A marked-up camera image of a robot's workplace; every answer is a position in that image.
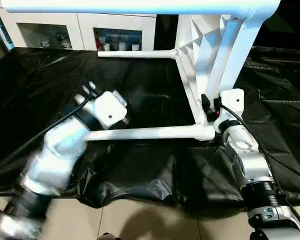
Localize white plastic table top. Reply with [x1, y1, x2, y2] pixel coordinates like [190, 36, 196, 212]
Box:
[175, 13, 283, 142]

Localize white plastic table leg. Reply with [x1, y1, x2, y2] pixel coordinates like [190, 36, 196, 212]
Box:
[0, 0, 283, 22]
[97, 48, 179, 60]
[84, 123, 216, 143]

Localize dark cabinet with gold label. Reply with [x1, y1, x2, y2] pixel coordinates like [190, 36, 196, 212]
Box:
[154, 14, 180, 51]

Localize black mat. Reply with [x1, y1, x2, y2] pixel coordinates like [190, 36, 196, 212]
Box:
[0, 46, 300, 213]

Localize red bottle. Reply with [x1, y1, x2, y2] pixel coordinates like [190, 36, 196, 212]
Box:
[94, 32, 103, 49]

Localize white glass door cabinet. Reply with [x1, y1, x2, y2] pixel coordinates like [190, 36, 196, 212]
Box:
[0, 11, 158, 52]

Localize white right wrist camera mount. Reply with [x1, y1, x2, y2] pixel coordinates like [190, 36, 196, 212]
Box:
[213, 88, 246, 133]

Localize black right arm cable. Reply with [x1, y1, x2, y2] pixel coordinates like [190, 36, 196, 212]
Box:
[219, 104, 300, 226]

